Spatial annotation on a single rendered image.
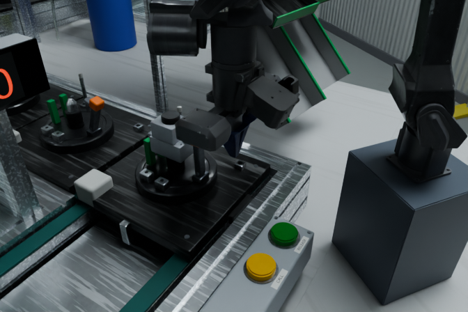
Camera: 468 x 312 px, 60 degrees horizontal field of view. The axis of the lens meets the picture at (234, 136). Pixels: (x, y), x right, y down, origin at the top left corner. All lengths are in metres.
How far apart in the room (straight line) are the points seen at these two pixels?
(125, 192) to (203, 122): 0.26
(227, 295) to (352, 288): 0.24
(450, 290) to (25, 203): 0.68
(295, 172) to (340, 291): 0.21
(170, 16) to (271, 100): 0.16
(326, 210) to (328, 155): 0.19
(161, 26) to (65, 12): 1.47
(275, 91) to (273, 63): 0.36
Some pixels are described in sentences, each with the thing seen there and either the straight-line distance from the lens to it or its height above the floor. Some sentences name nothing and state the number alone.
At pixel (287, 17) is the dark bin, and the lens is 0.74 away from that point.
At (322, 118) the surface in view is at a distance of 1.11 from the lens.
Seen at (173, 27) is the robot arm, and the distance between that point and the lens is 0.49.
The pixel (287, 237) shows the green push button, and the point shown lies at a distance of 0.61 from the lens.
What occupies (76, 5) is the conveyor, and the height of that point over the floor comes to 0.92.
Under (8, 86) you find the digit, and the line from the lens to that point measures 0.56.
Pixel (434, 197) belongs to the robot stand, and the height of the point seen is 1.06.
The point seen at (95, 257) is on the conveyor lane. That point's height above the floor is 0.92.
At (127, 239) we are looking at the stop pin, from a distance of 0.66.
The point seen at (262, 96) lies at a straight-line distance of 0.49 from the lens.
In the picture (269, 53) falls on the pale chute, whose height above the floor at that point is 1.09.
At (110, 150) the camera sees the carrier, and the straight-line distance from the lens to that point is 0.80.
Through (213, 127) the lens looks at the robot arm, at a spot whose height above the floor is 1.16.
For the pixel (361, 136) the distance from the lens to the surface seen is 1.06.
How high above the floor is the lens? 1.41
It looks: 33 degrees down
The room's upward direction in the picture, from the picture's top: straight up
